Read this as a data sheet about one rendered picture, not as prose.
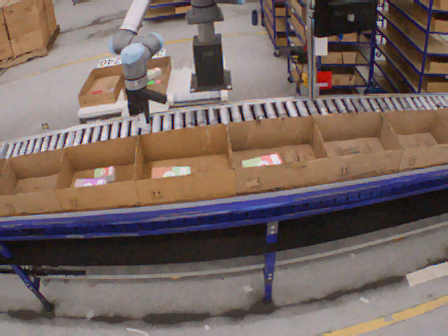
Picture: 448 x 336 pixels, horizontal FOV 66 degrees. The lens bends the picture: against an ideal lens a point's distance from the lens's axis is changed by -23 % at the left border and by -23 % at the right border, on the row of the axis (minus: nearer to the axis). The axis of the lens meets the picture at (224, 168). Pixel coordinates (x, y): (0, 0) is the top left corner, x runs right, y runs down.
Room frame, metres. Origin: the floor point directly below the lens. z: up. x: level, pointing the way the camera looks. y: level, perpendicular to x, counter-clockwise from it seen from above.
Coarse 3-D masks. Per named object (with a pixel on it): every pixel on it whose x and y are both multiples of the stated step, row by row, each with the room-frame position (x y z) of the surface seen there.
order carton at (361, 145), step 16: (368, 112) 1.53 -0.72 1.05; (320, 128) 1.52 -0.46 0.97; (336, 128) 1.52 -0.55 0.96; (352, 128) 1.53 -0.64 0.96; (368, 128) 1.53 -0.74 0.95; (384, 128) 1.47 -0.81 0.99; (336, 144) 1.49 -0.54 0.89; (352, 144) 1.49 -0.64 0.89; (368, 144) 1.48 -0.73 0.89; (384, 144) 1.44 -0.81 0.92; (400, 144) 1.28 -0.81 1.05; (336, 160) 1.23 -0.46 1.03; (352, 160) 1.24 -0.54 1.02; (368, 160) 1.24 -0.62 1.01; (384, 160) 1.24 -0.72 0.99; (336, 176) 1.23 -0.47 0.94; (352, 176) 1.24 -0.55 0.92; (368, 176) 1.24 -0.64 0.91
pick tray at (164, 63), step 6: (150, 60) 2.63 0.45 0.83; (156, 60) 2.63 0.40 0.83; (162, 60) 2.63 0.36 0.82; (168, 60) 2.62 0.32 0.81; (150, 66) 2.63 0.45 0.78; (156, 66) 2.63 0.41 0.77; (162, 66) 2.63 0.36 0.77; (168, 66) 2.48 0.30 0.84; (162, 72) 2.55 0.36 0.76; (168, 72) 2.45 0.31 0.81; (156, 78) 2.47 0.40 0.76; (162, 78) 2.46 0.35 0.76; (168, 78) 2.42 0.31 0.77; (150, 84) 2.25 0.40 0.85; (156, 84) 2.25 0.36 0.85; (162, 84) 2.25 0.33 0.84; (156, 90) 2.25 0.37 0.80; (162, 90) 2.25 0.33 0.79; (126, 96) 2.26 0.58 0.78
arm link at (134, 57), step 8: (128, 48) 1.38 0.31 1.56; (136, 48) 1.36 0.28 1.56; (144, 48) 1.39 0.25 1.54; (128, 56) 1.32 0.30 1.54; (136, 56) 1.33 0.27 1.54; (144, 56) 1.36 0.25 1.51; (128, 64) 1.32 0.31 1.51; (136, 64) 1.33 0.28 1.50; (144, 64) 1.35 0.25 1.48; (128, 72) 1.32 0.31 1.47; (136, 72) 1.32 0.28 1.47; (144, 72) 1.34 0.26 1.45; (128, 80) 1.33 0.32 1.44
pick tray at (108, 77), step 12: (96, 72) 2.64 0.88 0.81; (108, 72) 2.64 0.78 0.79; (120, 72) 2.63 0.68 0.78; (84, 84) 2.43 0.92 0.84; (96, 84) 2.54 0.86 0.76; (108, 84) 2.50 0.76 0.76; (120, 84) 2.41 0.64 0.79; (84, 96) 2.26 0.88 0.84; (96, 96) 2.26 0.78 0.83; (108, 96) 2.25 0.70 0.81
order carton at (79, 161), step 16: (80, 144) 1.48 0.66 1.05; (96, 144) 1.48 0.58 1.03; (112, 144) 1.49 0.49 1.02; (128, 144) 1.49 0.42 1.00; (64, 160) 1.41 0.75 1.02; (80, 160) 1.48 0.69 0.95; (96, 160) 1.48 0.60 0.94; (112, 160) 1.48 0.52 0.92; (128, 160) 1.49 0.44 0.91; (64, 176) 1.35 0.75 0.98; (80, 176) 1.43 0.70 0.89; (128, 176) 1.40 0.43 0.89; (64, 192) 1.19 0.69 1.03; (80, 192) 1.19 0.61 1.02; (96, 192) 1.19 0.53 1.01; (112, 192) 1.20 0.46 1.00; (128, 192) 1.20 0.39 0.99; (64, 208) 1.19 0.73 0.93; (80, 208) 1.19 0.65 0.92; (96, 208) 1.19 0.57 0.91; (112, 208) 1.20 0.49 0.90
